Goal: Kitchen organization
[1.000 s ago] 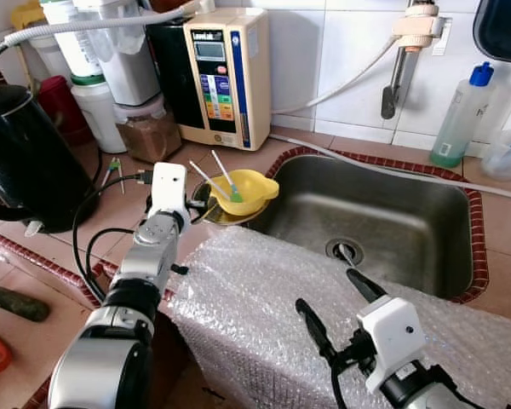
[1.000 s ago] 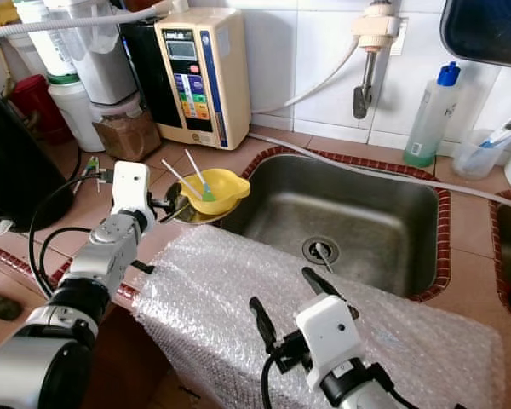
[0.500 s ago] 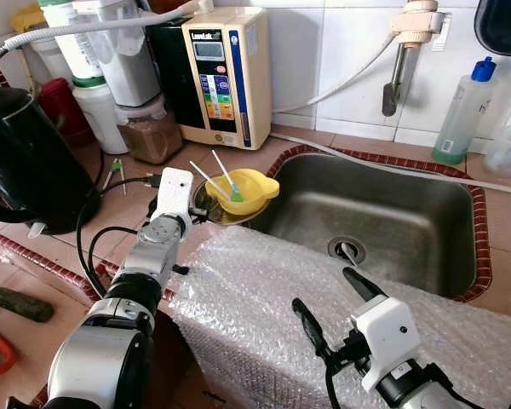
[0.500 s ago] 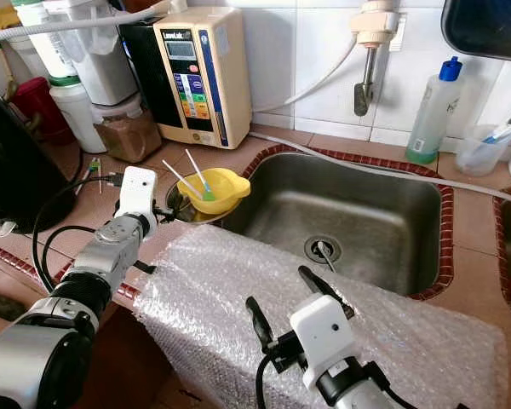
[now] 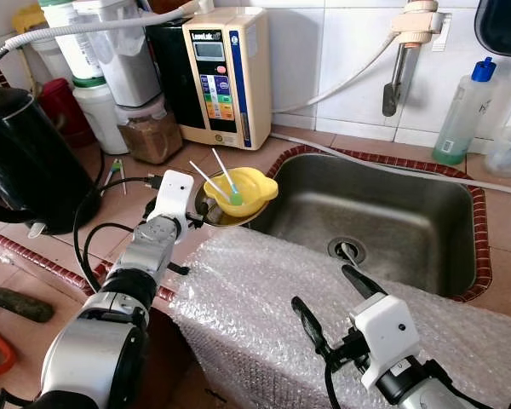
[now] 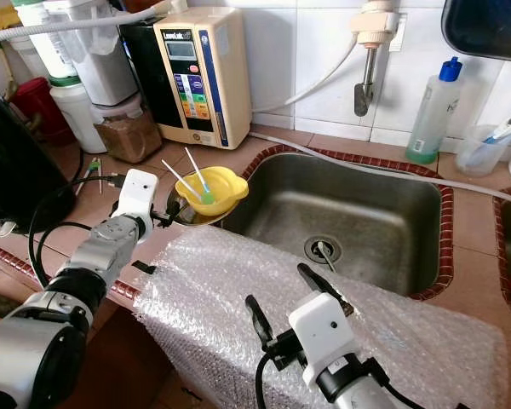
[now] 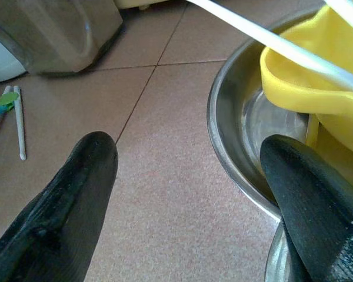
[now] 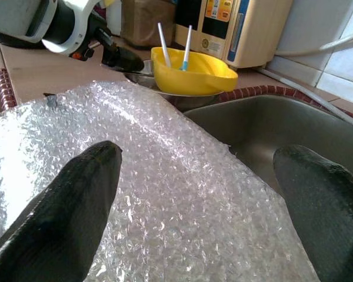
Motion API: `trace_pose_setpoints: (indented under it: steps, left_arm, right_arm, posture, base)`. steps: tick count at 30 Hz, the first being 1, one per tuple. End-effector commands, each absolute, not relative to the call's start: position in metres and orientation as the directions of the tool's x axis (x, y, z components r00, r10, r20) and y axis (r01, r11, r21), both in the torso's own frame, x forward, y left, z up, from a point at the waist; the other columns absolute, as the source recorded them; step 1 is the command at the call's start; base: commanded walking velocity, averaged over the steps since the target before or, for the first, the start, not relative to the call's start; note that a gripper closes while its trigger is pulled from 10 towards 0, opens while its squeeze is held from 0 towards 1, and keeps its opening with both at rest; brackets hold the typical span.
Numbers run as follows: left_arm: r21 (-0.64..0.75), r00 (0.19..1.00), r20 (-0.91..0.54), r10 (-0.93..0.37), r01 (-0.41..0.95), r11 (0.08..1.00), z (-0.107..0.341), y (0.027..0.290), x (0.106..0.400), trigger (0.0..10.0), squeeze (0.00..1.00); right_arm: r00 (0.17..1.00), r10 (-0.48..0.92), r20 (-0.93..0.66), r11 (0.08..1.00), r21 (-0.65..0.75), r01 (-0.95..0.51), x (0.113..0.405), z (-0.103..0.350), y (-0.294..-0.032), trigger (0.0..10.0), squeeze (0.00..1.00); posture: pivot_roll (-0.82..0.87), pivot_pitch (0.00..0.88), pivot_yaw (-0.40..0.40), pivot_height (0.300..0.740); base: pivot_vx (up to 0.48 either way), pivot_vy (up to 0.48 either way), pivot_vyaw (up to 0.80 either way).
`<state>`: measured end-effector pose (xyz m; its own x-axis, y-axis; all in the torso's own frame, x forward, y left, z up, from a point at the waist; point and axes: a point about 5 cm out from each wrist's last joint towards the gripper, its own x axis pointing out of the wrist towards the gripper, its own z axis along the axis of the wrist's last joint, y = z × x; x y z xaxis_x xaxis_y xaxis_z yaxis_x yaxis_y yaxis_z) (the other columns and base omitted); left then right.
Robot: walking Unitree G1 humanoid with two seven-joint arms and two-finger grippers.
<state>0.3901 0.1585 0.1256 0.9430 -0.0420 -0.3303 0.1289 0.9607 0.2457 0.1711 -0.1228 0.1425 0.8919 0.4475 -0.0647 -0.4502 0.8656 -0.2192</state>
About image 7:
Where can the green leaf chopstick clip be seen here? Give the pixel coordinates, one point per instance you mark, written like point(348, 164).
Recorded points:
point(7, 99)

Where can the clear container brown powder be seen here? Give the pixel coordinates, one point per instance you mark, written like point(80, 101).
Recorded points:
point(56, 32)

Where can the white ridged training chopstick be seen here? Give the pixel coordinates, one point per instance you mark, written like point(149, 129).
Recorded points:
point(19, 123)

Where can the yellow plastic bowl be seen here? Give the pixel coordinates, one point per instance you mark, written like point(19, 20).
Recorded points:
point(335, 123)

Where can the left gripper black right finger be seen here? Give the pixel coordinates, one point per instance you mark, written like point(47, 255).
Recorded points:
point(320, 223)

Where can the white grey training chopstick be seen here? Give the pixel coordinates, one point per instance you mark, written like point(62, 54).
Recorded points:
point(253, 26)
point(350, 7)

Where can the stainless steel bowl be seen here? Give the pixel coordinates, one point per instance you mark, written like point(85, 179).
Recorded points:
point(238, 117)

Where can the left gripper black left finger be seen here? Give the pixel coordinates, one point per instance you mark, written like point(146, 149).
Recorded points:
point(53, 235)

